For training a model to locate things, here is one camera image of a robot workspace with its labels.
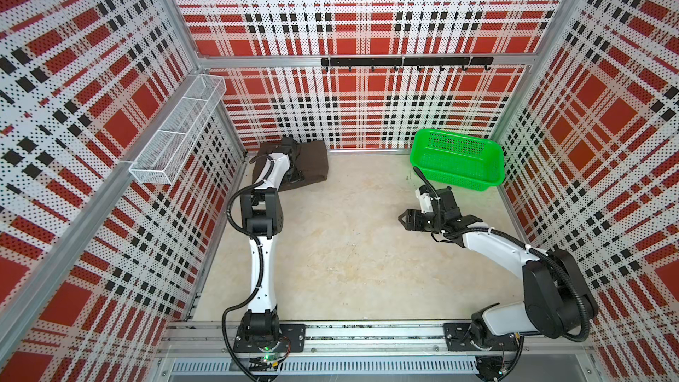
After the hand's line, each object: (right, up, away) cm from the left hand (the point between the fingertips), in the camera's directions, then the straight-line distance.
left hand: (290, 181), depth 106 cm
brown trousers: (+7, +10, +9) cm, 15 cm away
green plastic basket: (+77, +10, +13) cm, 78 cm away
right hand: (+45, -12, -17) cm, 50 cm away
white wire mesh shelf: (-42, +8, -14) cm, 45 cm away
